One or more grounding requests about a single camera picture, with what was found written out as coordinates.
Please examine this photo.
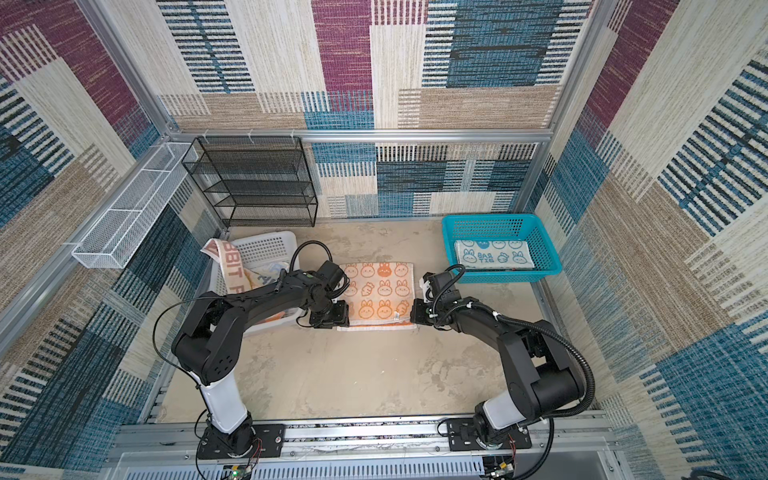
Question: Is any orange bunny towel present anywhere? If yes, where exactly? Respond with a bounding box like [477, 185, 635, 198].
[338, 262, 416, 332]

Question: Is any blue bunny towel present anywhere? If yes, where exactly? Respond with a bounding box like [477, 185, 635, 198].
[453, 240, 535, 270]

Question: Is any white plastic basket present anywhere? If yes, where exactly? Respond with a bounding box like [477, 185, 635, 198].
[237, 231, 304, 337]

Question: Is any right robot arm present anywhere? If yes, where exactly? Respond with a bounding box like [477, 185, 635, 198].
[411, 298, 595, 448]

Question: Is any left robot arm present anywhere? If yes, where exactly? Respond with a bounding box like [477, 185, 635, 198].
[171, 270, 350, 458]

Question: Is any white towel in basket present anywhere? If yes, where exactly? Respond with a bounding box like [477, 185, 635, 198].
[246, 261, 289, 289]

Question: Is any teal plastic basket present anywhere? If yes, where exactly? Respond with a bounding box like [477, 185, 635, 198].
[442, 214, 562, 284]

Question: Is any orange rabbit towel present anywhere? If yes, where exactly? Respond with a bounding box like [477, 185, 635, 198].
[201, 239, 264, 295]

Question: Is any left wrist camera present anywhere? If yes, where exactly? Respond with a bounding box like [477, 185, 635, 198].
[316, 260, 351, 299]

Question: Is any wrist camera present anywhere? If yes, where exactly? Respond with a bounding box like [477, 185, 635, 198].
[316, 260, 351, 299]
[419, 270, 455, 302]

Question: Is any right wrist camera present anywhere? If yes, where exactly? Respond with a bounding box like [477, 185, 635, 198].
[419, 270, 455, 302]

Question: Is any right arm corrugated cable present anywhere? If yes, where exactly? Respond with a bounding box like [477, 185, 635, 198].
[431, 263, 596, 475]

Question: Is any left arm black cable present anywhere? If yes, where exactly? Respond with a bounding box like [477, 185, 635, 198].
[289, 239, 334, 274]

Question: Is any aluminium front rail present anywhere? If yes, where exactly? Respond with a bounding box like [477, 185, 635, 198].
[107, 410, 613, 463]

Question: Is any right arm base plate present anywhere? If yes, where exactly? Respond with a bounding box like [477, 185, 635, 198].
[437, 416, 532, 451]

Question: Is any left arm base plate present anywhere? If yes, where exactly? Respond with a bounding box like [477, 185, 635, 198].
[197, 424, 286, 460]

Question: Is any black wire shelf rack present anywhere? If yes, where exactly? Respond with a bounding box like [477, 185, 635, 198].
[181, 136, 318, 228]

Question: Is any white mesh wall tray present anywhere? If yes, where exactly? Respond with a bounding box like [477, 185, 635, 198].
[72, 142, 190, 269]

